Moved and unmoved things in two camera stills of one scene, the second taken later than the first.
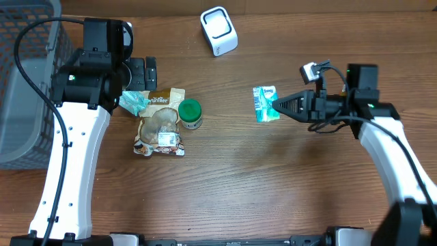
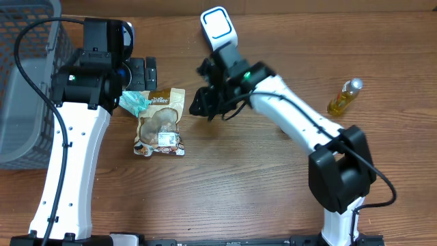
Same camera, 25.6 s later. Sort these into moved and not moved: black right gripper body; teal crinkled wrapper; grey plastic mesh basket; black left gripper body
Moved: black right gripper body
Not moved: grey plastic mesh basket; black left gripper body; teal crinkled wrapper
